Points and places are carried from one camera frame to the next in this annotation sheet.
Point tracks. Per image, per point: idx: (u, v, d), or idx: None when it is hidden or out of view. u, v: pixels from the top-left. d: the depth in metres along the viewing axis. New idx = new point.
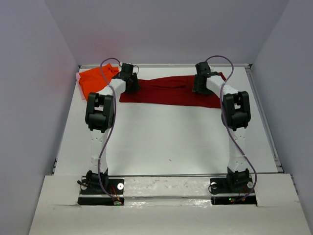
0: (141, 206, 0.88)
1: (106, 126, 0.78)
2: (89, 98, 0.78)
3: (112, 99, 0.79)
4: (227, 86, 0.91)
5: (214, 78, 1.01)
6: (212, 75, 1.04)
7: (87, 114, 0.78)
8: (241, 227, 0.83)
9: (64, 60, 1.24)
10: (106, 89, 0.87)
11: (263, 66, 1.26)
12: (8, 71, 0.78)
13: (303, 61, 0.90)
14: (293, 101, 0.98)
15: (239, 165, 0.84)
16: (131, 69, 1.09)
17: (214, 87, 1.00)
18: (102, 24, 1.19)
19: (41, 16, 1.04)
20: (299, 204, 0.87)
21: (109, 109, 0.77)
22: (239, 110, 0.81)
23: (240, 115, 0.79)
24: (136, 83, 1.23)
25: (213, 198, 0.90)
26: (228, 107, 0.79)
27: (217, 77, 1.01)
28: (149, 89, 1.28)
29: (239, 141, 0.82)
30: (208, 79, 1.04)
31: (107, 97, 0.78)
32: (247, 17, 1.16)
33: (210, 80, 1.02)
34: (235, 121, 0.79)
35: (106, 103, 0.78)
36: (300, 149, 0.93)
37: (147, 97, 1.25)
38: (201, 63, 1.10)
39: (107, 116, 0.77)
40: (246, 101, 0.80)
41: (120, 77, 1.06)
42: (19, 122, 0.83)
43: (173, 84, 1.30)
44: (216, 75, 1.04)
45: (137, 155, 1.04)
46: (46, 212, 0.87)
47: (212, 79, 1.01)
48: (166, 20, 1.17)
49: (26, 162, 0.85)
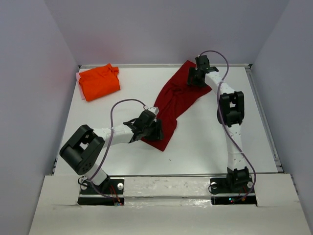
0: (141, 206, 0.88)
1: (76, 170, 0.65)
2: (78, 130, 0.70)
3: (100, 143, 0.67)
4: (225, 85, 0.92)
5: (213, 74, 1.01)
6: (212, 71, 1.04)
7: (66, 145, 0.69)
8: (241, 227, 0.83)
9: (64, 60, 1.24)
10: (104, 132, 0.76)
11: (263, 66, 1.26)
12: (8, 71, 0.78)
13: (303, 62, 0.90)
14: (293, 101, 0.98)
15: (237, 163, 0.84)
16: (149, 121, 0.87)
17: (212, 83, 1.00)
18: (102, 24, 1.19)
19: (42, 16, 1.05)
20: (299, 204, 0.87)
21: (89, 153, 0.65)
22: (234, 109, 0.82)
23: (235, 114, 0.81)
24: (159, 132, 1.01)
25: (213, 198, 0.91)
26: (224, 107, 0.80)
27: (216, 74, 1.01)
28: (166, 117, 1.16)
29: (235, 137, 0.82)
30: (206, 74, 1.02)
31: (97, 140, 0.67)
32: (247, 17, 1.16)
33: (208, 76, 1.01)
34: (230, 119, 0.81)
35: (92, 144, 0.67)
36: (300, 149, 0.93)
37: (172, 127, 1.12)
38: (201, 57, 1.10)
39: (83, 160, 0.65)
40: (241, 102, 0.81)
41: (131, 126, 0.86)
42: (20, 121, 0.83)
43: (167, 97, 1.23)
44: (215, 71, 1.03)
45: (138, 157, 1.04)
46: (46, 212, 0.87)
47: (210, 76, 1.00)
48: (166, 20, 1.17)
49: (26, 162, 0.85)
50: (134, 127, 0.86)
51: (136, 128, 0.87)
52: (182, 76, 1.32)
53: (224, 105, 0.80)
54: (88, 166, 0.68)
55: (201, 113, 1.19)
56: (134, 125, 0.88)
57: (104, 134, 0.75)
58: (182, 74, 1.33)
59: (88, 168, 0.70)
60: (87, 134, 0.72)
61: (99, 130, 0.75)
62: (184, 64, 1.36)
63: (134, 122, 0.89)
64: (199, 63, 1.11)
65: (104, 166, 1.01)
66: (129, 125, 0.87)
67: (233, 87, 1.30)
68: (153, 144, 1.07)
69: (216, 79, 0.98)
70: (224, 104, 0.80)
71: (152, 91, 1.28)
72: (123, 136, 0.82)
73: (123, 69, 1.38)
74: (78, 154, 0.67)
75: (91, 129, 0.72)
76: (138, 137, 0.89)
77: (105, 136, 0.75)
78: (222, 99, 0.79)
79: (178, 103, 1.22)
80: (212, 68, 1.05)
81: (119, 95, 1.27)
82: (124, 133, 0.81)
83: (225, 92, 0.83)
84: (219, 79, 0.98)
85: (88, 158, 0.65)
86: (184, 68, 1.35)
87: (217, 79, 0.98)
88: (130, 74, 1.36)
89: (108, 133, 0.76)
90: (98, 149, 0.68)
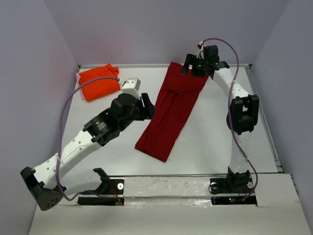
0: (141, 206, 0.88)
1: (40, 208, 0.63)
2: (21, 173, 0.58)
3: (40, 194, 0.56)
4: (237, 86, 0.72)
5: (224, 71, 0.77)
6: (222, 67, 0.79)
7: None
8: (241, 227, 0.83)
9: (64, 61, 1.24)
10: (48, 169, 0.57)
11: (264, 66, 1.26)
12: (8, 71, 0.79)
13: (303, 62, 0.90)
14: (293, 101, 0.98)
15: (241, 167, 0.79)
16: (126, 113, 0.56)
17: (222, 81, 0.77)
18: (102, 24, 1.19)
19: (42, 16, 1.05)
20: (299, 204, 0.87)
21: (38, 201, 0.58)
22: (247, 114, 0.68)
23: (247, 120, 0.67)
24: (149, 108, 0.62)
25: (213, 198, 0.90)
26: (235, 112, 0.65)
27: (228, 71, 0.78)
28: (167, 126, 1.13)
29: (243, 145, 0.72)
30: (216, 70, 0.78)
31: (34, 190, 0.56)
32: (247, 17, 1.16)
33: (219, 74, 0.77)
34: (242, 126, 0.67)
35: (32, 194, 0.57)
36: (300, 150, 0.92)
37: (173, 135, 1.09)
38: (210, 47, 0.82)
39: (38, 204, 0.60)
40: (255, 107, 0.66)
41: (99, 125, 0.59)
42: (20, 121, 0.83)
43: (164, 105, 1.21)
44: (225, 68, 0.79)
45: (137, 157, 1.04)
46: (46, 213, 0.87)
47: (221, 73, 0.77)
48: (166, 20, 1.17)
49: (26, 163, 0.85)
50: (103, 125, 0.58)
51: (107, 125, 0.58)
52: (173, 78, 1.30)
53: (235, 110, 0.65)
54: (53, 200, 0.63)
55: (201, 113, 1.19)
56: (105, 121, 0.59)
57: (47, 175, 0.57)
58: (172, 77, 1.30)
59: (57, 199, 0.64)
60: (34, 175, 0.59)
61: (40, 171, 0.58)
62: (172, 67, 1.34)
63: (104, 118, 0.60)
64: (207, 57, 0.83)
65: (104, 166, 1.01)
66: (96, 125, 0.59)
67: None
68: (156, 155, 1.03)
69: (229, 79, 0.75)
70: (235, 109, 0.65)
71: (152, 91, 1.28)
72: (83, 152, 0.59)
73: (123, 69, 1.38)
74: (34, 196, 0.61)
75: (32, 173, 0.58)
76: (113, 135, 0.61)
77: (47, 178, 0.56)
78: (234, 103, 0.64)
79: (177, 108, 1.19)
80: (221, 63, 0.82)
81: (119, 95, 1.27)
82: (81, 152, 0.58)
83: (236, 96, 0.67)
84: (232, 78, 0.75)
85: (42, 203, 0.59)
86: (171, 70, 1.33)
87: (230, 78, 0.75)
88: (130, 74, 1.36)
89: (52, 171, 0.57)
90: (45, 194, 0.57)
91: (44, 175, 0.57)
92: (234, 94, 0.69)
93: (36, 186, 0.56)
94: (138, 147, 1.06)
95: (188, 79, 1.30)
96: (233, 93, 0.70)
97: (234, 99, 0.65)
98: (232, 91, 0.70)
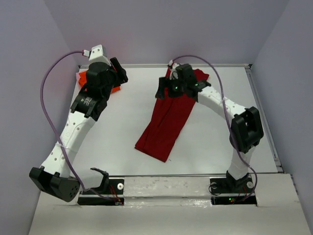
0: (141, 206, 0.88)
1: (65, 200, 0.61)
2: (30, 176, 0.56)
3: (61, 183, 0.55)
4: (230, 103, 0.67)
5: (209, 90, 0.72)
6: (204, 87, 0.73)
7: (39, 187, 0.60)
8: (241, 227, 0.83)
9: (64, 61, 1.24)
10: (57, 159, 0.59)
11: (264, 66, 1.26)
12: (8, 71, 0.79)
13: (304, 62, 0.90)
14: (294, 101, 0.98)
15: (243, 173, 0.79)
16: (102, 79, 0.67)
17: (211, 102, 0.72)
18: (102, 24, 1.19)
19: (42, 16, 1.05)
20: (299, 204, 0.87)
21: (61, 192, 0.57)
22: (250, 129, 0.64)
23: (253, 135, 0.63)
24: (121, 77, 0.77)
25: (213, 198, 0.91)
26: (242, 132, 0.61)
27: (212, 89, 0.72)
28: (167, 126, 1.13)
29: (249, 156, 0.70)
30: (199, 93, 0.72)
31: (54, 183, 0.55)
32: (247, 17, 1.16)
33: (204, 95, 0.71)
34: (251, 143, 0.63)
35: (53, 188, 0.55)
36: (300, 150, 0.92)
37: (173, 135, 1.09)
38: (185, 69, 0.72)
39: (63, 196, 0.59)
40: (257, 119, 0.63)
41: (85, 100, 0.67)
42: (20, 121, 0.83)
43: (164, 105, 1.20)
44: (208, 87, 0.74)
45: (137, 157, 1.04)
46: (46, 213, 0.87)
47: (207, 94, 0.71)
48: (166, 20, 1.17)
49: (26, 163, 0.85)
50: (89, 99, 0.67)
51: (92, 98, 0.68)
52: None
53: (240, 130, 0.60)
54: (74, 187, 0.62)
55: (201, 113, 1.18)
56: (89, 96, 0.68)
57: (57, 165, 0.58)
58: None
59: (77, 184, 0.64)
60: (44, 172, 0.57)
61: (49, 165, 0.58)
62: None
63: (85, 94, 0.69)
64: (185, 79, 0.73)
65: (104, 166, 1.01)
66: (81, 102, 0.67)
67: (233, 86, 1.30)
68: (156, 155, 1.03)
69: (217, 96, 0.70)
70: (240, 129, 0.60)
71: (152, 91, 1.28)
72: (81, 130, 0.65)
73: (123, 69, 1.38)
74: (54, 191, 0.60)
75: (41, 169, 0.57)
76: (101, 106, 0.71)
77: (60, 167, 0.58)
78: (237, 124, 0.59)
79: (177, 108, 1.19)
80: (202, 84, 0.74)
81: (118, 94, 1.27)
82: (79, 130, 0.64)
83: (235, 114, 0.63)
84: (219, 95, 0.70)
85: (65, 193, 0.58)
86: None
87: (217, 96, 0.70)
88: (130, 74, 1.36)
89: (61, 159, 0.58)
90: (65, 181, 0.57)
91: (55, 166, 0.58)
92: (231, 113, 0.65)
93: (53, 178, 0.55)
94: (138, 147, 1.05)
95: None
96: (229, 112, 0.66)
97: (235, 119, 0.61)
98: (227, 110, 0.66)
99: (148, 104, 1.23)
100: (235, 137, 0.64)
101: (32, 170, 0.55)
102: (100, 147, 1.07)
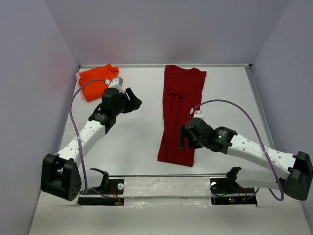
0: (141, 206, 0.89)
1: (67, 199, 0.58)
2: (44, 163, 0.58)
3: (74, 168, 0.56)
4: (273, 152, 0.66)
5: (239, 142, 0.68)
6: (232, 139, 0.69)
7: (43, 182, 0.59)
8: (242, 227, 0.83)
9: (64, 61, 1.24)
10: (72, 148, 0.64)
11: (264, 66, 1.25)
12: (7, 70, 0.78)
13: (304, 61, 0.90)
14: (294, 101, 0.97)
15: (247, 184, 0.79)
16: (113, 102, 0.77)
17: (249, 156, 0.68)
18: (101, 24, 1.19)
19: (42, 16, 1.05)
20: (298, 204, 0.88)
21: (69, 183, 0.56)
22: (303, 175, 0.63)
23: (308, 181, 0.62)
24: (134, 103, 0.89)
25: (213, 198, 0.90)
26: (302, 187, 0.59)
27: (242, 139, 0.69)
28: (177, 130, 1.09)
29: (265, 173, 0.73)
30: (231, 147, 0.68)
31: (67, 165, 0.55)
32: (247, 17, 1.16)
33: (238, 149, 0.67)
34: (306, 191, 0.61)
35: (65, 173, 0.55)
36: (300, 149, 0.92)
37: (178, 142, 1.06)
38: (197, 125, 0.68)
39: (68, 190, 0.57)
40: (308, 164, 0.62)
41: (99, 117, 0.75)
42: (19, 121, 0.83)
43: (173, 110, 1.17)
44: (235, 137, 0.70)
45: (137, 157, 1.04)
46: (47, 212, 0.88)
47: (239, 147, 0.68)
48: (166, 20, 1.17)
49: (25, 163, 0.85)
50: (103, 115, 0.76)
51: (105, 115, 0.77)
52: (174, 81, 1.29)
53: (300, 186, 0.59)
54: (76, 189, 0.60)
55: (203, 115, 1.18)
56: (102, 114, 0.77)
57: (73, 152, 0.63)
58: (170, 79, 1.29)
59: (78, 187, 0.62)
60: (56, 161, 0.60)
61: (64, 152, 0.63)
62: (168, 69, 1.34)
63: (99, 111, 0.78)
64: (201, 134, 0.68)
65: (104, 166, 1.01)
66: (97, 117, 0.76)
67: (234, 86, 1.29)
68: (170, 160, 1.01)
69: (254, 147, 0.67)
70: (301, 184, 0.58)
71: (152, 92, 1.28)
72: (96, 135, 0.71)
73: (123, 69, 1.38)
74: (59, 185, 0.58)
75: (56, 155, 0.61)
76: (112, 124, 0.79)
77: (75, 154, 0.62)
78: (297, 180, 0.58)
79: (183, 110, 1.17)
80: (224, 133, 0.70)
81: None
82: (95, 132, 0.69)
83: (289, 168, 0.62)
84: (258, 147, 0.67)
85: (71, 185, 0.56)
86: (169, 73, 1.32)
87: (254, 148, 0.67)
88: (130, 74, 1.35)
89: (76, 148, 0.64)
90: (76, 172, 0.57)
91: (69, 153, 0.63)
92: (281, 166, 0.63)
93: (68, 162, 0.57)
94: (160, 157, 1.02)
95: (186, 79, 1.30)
96: (278, 166, 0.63)
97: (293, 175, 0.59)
98: (275, 164, 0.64)
99: (147, 105, 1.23)
100: (294, 190, 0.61)
101: (49, 155, 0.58)
102: (100, 147, 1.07)
